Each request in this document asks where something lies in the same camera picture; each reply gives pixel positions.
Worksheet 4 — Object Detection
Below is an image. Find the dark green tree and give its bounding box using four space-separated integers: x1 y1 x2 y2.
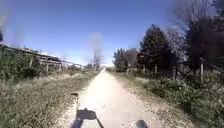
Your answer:
112 47 139 73

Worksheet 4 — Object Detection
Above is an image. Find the thin bare tree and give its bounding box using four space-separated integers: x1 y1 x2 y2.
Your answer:
88 32 106 70

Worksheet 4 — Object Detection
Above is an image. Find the pale gravel dirt path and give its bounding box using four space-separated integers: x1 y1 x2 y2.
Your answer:
54 68 198 128

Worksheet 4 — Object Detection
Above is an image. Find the dark conifer tree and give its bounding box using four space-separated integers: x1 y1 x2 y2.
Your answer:
138 23 173 73

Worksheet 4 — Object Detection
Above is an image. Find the robot's own part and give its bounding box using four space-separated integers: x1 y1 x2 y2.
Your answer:
135 119 150 128
69 119 83 128

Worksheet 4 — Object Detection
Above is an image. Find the overgrown grass verge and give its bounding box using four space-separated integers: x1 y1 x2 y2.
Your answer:
108 66 224 128
0 68 101 128

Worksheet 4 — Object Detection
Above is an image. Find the group of dark trees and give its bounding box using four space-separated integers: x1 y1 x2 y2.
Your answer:
173 0 224 71

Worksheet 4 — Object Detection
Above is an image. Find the green bush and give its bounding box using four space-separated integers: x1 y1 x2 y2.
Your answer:
0 49 42 80

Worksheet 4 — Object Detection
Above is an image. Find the wooden rail fence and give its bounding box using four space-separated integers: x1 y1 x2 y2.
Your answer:
0 43 86 76
124 56 224 84

